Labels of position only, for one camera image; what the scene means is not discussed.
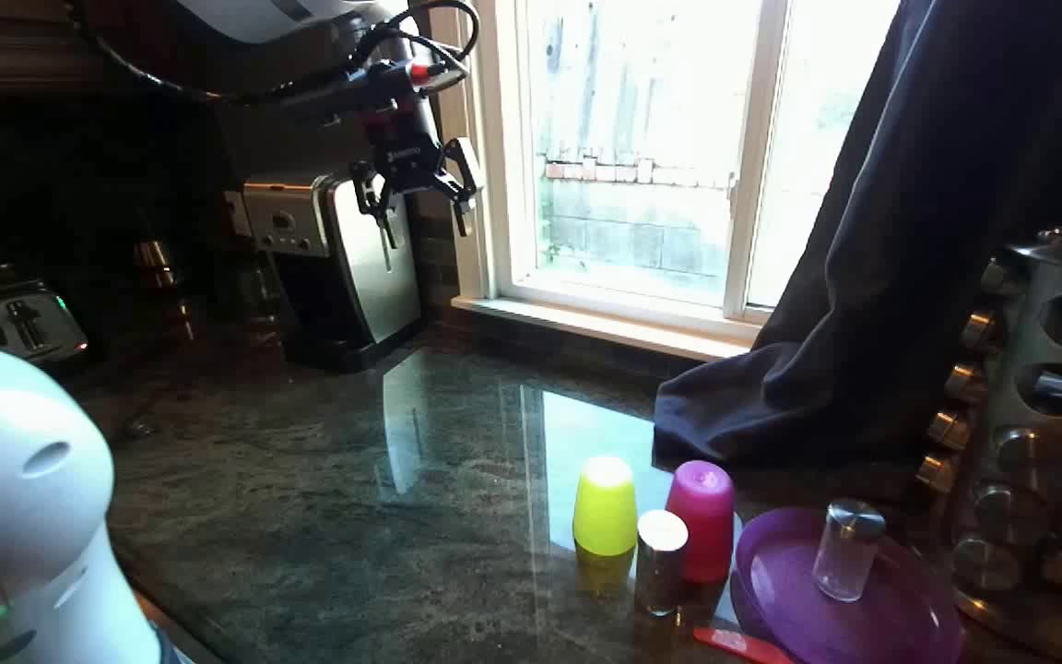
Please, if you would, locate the dark navy curtain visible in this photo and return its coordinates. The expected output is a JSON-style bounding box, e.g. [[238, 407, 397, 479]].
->
[[653, 0, 1062, 475]]

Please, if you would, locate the spice jar with metal cap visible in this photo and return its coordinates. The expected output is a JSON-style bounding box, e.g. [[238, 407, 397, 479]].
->
[[939, 361, 987, 410], [954, 310, 1002, 359], [925, 410, 973, 458], [914, 455, 965, 498]]

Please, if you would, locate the clear glass shaker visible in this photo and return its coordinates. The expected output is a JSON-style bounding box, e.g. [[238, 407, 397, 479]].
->
[[807, 498, 889, 604]]

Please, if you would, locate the purple plastic plate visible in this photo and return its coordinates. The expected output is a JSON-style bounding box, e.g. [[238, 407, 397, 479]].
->
[[732, 506, 969, 664]]

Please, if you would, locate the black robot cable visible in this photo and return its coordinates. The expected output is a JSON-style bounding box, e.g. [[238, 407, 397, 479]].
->
[[342, 0, 488, 95]]

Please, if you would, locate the shaker with metal lid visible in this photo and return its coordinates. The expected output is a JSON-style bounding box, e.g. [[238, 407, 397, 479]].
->
[[632, 506, 692, 619]]

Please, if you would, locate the small metal canister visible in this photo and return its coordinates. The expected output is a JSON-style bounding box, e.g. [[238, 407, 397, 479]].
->
[[131, 234, 195, 347]]

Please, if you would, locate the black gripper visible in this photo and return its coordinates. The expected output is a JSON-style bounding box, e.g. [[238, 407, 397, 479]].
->
[[353, 62, 488, 255]]

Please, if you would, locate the silver toaster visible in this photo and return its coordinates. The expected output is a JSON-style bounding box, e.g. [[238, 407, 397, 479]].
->
[[0, 257, 95, 367]]

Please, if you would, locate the stainless steel coffee maker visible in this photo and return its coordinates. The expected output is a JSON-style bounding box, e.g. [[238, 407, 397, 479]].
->
[[224, 175, 428, 377]]

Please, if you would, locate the red plastic utensil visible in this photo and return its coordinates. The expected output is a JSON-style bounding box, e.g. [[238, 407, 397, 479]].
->
[[689, 622, 798, 664]]

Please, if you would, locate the yellow plastic cup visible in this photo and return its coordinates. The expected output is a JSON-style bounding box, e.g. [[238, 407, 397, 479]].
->
[[568, 455, 641, 561]]

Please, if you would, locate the pink plastic cup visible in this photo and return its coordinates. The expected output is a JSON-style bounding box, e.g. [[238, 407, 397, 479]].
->
[[663, 458, 742, 587]]

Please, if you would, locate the white window frame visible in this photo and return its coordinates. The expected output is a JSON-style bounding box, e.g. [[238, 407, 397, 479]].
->
[[424, 0, 904, 367]]

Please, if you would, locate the metal revolving spice rack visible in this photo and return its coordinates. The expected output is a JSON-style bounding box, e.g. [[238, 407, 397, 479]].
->
[[914, 211, 1062, 661]]

